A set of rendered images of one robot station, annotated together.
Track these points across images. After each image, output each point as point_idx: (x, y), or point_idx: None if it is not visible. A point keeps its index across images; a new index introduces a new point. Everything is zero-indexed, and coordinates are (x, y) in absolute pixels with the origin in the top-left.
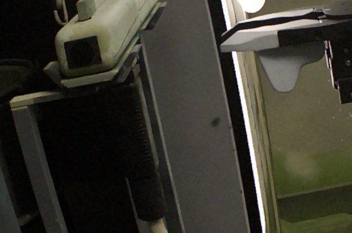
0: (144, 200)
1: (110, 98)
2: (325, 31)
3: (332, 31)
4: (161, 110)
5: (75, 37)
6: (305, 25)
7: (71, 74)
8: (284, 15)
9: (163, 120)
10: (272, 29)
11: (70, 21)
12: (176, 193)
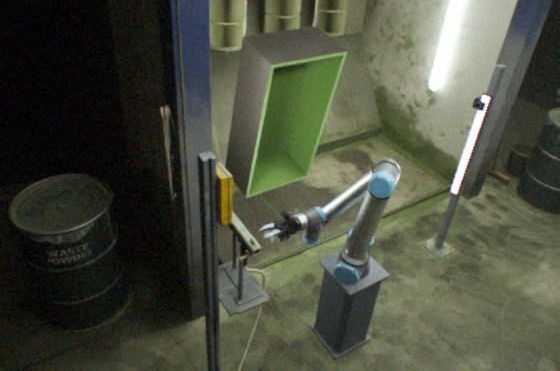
0: (245, 262)
1: (244, 248)
2: (282, 233)
3: (283, 233)
4: (198, 217)
5: (256, 249)
6: (278, 232)
7: (254, 254)
8: (269, 226)
9: (198, 219)
10: (272, 233)
11: (249, 243)
12: (198, 235)
